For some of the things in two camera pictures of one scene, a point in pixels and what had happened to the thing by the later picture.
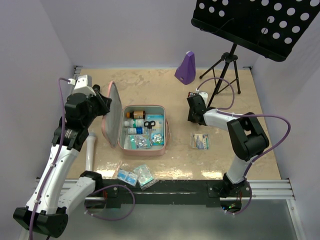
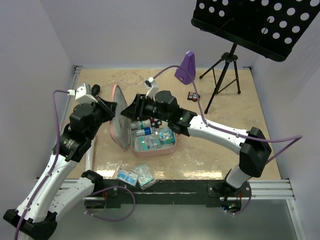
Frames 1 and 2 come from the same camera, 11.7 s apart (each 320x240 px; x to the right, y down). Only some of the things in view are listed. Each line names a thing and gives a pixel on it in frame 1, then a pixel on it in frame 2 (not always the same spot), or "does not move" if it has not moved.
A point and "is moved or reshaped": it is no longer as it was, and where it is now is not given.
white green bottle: (134, 123) is moved or reshaped
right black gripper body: (191, 117) → (151, 110)
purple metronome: (186, 71) does not move
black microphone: (96, 88) does not move
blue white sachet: (127, 177) does not move
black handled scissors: (149, 126) → (156, 124)
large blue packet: (157, 131) → (166, 135)
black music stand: (270, 28) does not move
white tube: (90, 152) does not move
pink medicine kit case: (136, 130) is moved or reshaped
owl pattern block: (191, 94) does not move
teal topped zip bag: (139, 141) is moved or reshaped
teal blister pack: (145, 178) does not move
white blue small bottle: (138, 130) → (144, 131)
